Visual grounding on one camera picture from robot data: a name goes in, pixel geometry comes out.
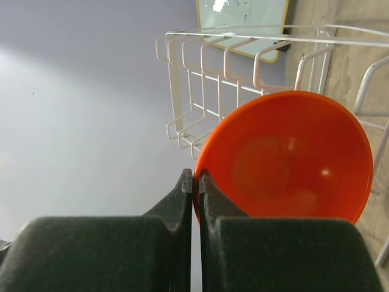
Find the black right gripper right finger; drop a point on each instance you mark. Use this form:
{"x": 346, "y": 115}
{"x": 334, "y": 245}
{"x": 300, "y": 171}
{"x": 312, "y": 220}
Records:
{"x": 244, "y": 253}

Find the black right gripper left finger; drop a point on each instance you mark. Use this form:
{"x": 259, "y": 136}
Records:
{"x": 150, "y": 252}

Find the orange plastic bowl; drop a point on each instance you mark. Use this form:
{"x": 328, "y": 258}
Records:
{"x": 291, "y": 154}

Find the white wire dish rack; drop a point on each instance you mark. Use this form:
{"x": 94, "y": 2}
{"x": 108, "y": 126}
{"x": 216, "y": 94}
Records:
{"x": 212, "y": 71}

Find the small whiteboard yellow frame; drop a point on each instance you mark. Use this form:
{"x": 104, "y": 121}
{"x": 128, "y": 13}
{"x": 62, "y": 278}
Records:
{"x": 242, "y": 18}

